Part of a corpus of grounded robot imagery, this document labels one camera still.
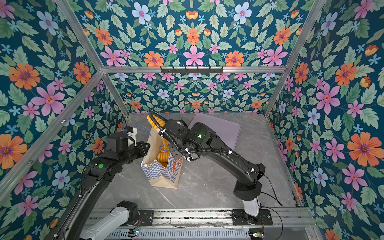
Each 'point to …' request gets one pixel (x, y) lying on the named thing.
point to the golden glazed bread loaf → (164, 141)
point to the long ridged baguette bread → (163, 157)
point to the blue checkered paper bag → (157, 174)
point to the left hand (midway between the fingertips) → (151, 141)
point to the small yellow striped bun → (161, 122)
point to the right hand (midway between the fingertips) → (177, 146)
